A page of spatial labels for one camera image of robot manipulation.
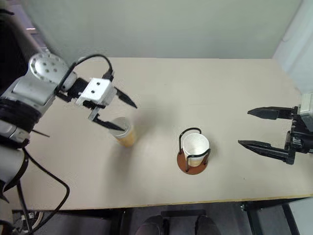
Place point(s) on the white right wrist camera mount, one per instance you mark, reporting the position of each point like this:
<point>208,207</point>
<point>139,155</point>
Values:
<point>307,107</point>

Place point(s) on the dark rounded shape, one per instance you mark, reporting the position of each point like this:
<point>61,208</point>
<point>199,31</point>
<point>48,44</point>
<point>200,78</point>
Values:
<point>149,226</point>

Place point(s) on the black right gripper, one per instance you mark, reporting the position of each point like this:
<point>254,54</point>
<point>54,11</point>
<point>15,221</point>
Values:
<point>302,139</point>

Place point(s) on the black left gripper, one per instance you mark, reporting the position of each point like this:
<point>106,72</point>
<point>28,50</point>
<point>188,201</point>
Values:
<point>94,114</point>

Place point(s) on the tan paper cup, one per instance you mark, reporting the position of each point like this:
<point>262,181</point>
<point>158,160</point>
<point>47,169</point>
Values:
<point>195,144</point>
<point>124,137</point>

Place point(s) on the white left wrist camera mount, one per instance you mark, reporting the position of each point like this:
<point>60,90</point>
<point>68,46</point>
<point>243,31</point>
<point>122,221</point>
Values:
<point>96,91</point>

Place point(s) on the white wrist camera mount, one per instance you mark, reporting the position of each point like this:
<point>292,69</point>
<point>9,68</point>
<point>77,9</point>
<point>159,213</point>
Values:
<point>307,107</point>
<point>96,91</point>

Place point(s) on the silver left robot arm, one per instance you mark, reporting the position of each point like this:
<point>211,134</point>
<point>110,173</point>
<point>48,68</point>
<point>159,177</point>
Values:
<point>36,83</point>

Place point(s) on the black metal table frame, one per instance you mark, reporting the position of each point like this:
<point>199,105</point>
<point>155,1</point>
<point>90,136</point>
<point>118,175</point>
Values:
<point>259,215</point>

